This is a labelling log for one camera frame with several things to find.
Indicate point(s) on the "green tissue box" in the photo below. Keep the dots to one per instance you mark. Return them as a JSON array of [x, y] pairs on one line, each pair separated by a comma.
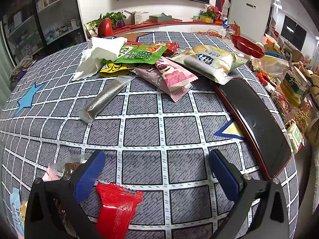
[[160, 18]]

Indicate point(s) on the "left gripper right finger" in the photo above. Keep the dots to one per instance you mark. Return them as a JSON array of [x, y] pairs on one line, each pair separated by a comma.
[[271, 217]]

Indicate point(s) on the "yellow black snack bag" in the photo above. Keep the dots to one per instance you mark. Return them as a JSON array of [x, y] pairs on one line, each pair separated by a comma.
[[114, 70]]

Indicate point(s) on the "flower pot pink flowers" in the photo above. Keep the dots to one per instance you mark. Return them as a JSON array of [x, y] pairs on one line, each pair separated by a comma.
[[211, 14]]

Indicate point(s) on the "light blue snack packet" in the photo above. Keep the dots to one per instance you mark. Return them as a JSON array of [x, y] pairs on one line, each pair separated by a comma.
[[15, 206]]

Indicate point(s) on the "white tissue paper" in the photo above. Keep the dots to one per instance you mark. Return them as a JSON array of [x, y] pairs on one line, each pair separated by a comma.
[[98, 49]]

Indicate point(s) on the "glass display cabinet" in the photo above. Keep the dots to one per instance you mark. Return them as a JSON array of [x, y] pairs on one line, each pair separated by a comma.
[[41, 27]]

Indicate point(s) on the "clear grey stick packet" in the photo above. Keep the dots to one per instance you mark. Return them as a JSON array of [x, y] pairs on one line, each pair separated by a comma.
[[89, 113]]

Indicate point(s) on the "green snack bag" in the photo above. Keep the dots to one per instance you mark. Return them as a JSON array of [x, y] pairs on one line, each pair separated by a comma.
[[133, 54]]

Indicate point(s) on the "white bread snack bag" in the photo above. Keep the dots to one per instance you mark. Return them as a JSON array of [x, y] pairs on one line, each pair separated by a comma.
[[211, 62]]

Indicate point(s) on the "grey checked tablecloth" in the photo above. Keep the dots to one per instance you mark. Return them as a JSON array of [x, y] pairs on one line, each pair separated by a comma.
[[151, 143]]

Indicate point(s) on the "red bowl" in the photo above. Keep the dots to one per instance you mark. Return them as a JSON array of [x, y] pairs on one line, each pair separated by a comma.
[[247, 47]]

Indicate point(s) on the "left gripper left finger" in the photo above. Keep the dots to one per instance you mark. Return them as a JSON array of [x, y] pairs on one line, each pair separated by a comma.
[[42, 219]]

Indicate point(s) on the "long red snack bar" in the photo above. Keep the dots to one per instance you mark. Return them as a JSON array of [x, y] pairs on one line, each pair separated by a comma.
[[118, 206]]

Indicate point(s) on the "black red lacquer tray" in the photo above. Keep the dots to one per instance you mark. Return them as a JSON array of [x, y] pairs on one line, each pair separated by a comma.
[[259, 127]]

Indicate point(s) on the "red chair back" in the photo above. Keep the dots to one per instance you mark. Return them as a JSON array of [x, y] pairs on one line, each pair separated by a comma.
[[105, 28]]

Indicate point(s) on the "clear brown bar packet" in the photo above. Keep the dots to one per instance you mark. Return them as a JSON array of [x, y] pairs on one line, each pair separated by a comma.
[[66, 166]]

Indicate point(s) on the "pink mochi snack bag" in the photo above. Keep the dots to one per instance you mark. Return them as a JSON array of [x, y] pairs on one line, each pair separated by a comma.
[[169, 77]]

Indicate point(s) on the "green potted plant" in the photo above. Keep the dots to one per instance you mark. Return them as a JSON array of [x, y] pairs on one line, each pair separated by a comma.
[[116, 18]]

